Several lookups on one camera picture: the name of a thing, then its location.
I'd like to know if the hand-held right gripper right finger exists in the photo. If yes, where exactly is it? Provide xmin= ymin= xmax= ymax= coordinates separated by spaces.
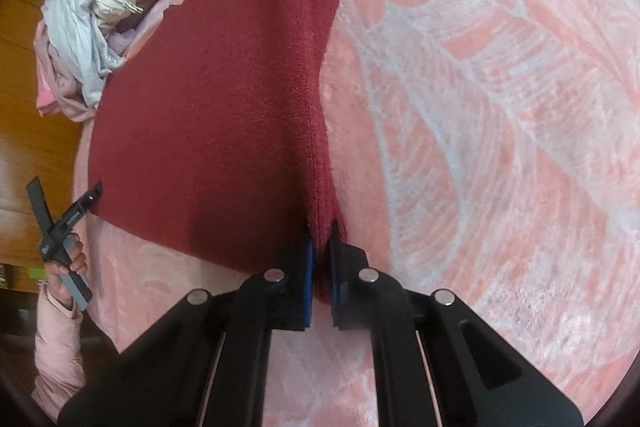
xmin=327 ymin=219 xmax=585 ymax=427

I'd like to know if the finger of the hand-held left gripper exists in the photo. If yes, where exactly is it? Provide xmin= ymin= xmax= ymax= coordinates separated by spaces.
xmin=57 ymin=181 xmax=105 ymax=230
xmin=26 ymin=177 xmax=55 ymax=240

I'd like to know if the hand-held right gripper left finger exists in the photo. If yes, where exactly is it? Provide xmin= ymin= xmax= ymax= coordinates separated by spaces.
xmin=56 ymin=224 xmax=317 ymax=427

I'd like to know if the dark red knit sweater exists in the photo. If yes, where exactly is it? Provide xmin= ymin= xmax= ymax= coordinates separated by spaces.
xmin=87 ymin=0 xmax=351 ymax=303

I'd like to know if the person's left forearm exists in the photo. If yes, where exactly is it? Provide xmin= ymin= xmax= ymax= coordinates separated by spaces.
xmin=31 ymin=283 xmax=87 ymax=423

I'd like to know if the person's left hand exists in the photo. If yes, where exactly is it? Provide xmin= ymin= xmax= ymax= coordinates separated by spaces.
xmin=44 ymin=231 xmax=89 ymax=308

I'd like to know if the pink crumpled garment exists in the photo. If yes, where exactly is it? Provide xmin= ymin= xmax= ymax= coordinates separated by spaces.
xmin=34 ymin=21 xmax=132 ymax=124

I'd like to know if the white crumpled garment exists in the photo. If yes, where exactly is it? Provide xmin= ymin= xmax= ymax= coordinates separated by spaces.
xmin=41 ymin=0 xmax=145 ymax=108

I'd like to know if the pink floral blanket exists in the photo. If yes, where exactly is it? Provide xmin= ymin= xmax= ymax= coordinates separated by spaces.
xmin=70 ymin=0 xmax=640 ymax=427

